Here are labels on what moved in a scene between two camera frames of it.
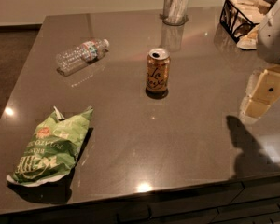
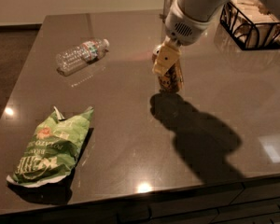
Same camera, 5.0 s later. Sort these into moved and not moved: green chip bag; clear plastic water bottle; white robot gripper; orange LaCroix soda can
Moved: orange LaCroix soda can; white robot gripper
Not moved: green chip bag; clear plastic water bottle
